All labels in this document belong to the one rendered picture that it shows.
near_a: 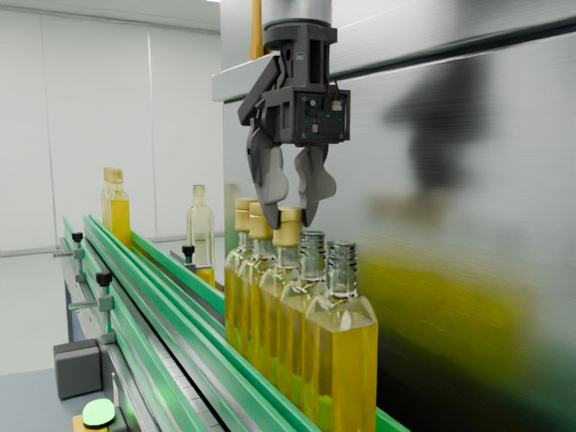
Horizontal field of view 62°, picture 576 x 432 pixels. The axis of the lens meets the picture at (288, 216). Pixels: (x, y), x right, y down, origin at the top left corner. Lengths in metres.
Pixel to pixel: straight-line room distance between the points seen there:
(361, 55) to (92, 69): 5.80
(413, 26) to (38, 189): 5.87
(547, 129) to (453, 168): 0.10
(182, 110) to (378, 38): 5.97
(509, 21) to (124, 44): 6.11
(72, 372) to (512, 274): 0.82
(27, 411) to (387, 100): 0.84
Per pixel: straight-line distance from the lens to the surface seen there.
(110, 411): 0.82
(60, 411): 1.05
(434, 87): 0.55
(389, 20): 0.63
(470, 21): 0.54
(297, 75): 0.51
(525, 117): 0.48
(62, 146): 6.27
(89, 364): 1.06
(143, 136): 6.41
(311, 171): 0.56
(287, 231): 0.55
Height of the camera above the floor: 1.23
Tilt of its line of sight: 8 degrees down
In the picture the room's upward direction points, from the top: straight up
